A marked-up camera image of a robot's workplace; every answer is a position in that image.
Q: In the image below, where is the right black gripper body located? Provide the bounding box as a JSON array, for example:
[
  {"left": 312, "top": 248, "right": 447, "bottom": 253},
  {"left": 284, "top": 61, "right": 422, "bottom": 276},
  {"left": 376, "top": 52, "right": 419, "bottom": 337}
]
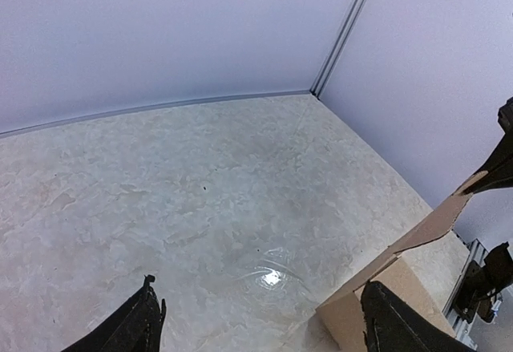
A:
[{"left": 498, "top": 97, "right": 513, "bottom": 132}]

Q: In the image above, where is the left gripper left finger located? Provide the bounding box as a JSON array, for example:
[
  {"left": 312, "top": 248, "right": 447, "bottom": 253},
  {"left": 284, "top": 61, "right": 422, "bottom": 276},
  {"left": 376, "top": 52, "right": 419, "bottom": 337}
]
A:
[{"left": 63, "top": 275, "right": 167, "bottom": 352}]

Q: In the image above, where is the front aluminium rail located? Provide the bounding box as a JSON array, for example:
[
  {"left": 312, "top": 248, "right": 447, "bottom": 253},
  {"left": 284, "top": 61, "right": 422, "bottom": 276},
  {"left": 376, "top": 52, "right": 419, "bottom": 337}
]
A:
[{"left": 442, "top": 240, "right": 512, "bottom": 350}]

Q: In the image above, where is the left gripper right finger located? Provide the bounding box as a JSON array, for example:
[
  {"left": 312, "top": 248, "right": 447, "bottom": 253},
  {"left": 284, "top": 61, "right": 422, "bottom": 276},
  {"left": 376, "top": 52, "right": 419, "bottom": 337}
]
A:
[{"left": 361, "top": 281, "right": 471, "bottom": 352}]

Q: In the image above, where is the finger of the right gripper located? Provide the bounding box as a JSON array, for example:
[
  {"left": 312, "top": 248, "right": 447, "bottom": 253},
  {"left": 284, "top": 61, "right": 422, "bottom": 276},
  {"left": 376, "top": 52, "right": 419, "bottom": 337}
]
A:
[{"left": 464, "top": 131, "right": 513, "bottom": 194}]

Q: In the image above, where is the brown cardboard box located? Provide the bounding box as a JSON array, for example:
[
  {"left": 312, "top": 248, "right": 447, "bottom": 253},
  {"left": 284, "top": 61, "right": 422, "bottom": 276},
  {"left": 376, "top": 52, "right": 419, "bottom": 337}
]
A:
[{"left": 317, "top": 171, "right": 486, "bottom": 351}]

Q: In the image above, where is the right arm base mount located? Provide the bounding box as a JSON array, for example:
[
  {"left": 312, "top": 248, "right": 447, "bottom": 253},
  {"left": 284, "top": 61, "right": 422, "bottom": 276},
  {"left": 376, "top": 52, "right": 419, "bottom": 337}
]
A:
[{"left": 454, "top": 242, "right": 512, "bottom": 323}]

